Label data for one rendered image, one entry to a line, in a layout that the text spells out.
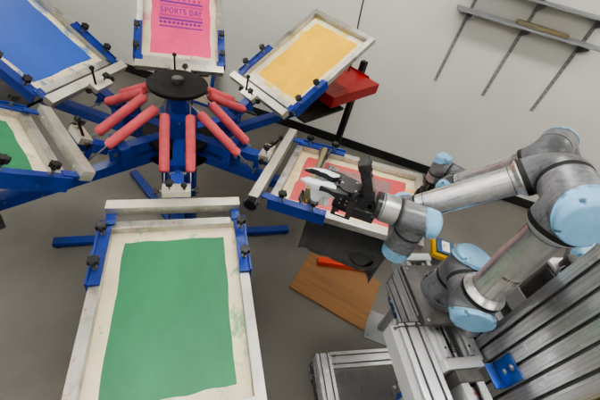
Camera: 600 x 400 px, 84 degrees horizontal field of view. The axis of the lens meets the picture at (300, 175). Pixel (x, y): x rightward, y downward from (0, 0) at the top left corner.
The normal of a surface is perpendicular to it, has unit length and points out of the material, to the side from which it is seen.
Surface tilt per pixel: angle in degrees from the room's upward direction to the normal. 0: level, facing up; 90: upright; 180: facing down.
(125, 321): 0
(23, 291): 0
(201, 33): 32
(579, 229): 82
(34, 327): 0
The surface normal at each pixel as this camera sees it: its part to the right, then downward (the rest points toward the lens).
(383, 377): 0.21, -0.74
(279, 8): -0.27, 0.58
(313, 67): -0.20, -0.45
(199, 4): 0.29, -0.27
